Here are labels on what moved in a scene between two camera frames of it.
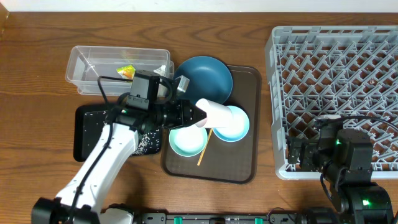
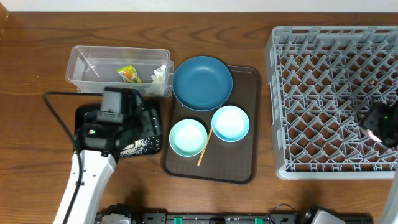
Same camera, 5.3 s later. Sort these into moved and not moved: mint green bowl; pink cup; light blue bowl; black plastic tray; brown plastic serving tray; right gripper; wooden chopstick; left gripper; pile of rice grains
Moved: pink cup; left gripper; right gripper
Not moved: wooden chopstick; pile of rice grains; light blue bowl; black plastic tray; brown plastic serving tray; mint green bowl
